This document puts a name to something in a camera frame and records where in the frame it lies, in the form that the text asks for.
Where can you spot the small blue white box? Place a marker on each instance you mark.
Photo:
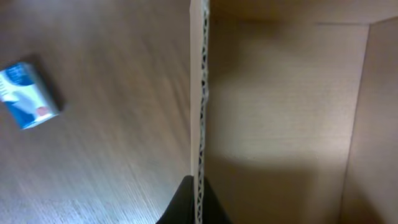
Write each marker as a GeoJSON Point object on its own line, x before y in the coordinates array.
{"type": "Point", "coordinates": [26, 96]}

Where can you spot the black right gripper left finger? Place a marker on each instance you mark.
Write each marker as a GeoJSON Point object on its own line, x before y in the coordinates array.
{"type": "Point", "coordinates": [181, 207]}

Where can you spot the brown cardboard box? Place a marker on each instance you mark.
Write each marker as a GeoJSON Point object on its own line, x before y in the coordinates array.
{"type": "Point", "coordinates": [294, 109]}

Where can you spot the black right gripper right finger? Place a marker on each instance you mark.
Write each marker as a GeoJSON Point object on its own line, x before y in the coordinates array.
{"type": "Point", "coordinates": [213, 211]}

